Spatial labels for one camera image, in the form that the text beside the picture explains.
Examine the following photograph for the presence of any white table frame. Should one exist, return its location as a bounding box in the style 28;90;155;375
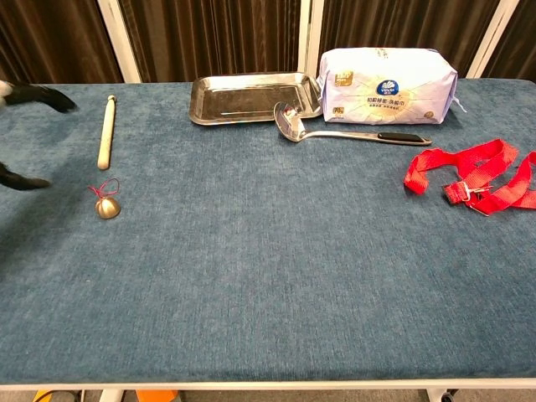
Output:
0;378;536;402

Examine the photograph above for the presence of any red webbing strap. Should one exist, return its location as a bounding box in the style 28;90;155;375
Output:
403;138;536;217

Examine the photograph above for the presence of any steel ladle black handle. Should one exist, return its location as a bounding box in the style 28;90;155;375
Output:
273;101;433;147

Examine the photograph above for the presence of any white tissue pack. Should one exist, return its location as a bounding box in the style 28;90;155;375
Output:
317;46;468;126

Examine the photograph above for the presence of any stainless steel tray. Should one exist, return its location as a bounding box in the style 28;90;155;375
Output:
188;71;323;126

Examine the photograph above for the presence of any dark brown curtain panel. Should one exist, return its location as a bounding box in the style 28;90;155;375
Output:
319;0;503;79
0;0;123;85
481;0;536;80
118;0;303;84

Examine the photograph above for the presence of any wooden drumstick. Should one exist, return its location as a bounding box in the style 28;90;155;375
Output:
96;95;117;171

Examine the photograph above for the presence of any large orange object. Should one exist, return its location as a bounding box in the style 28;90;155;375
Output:
136;389;180;402

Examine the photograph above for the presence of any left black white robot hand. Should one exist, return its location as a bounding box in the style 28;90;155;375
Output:
0;79;79;192

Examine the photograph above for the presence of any blue table mat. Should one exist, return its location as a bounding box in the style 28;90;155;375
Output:
0;78;536;384

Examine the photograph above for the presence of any small gold ball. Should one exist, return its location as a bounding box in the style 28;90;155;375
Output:
87;178;122;220

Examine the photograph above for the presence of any white partition post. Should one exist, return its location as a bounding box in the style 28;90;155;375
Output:
466;0;521;80
96;0;142;84
298;0;324;79

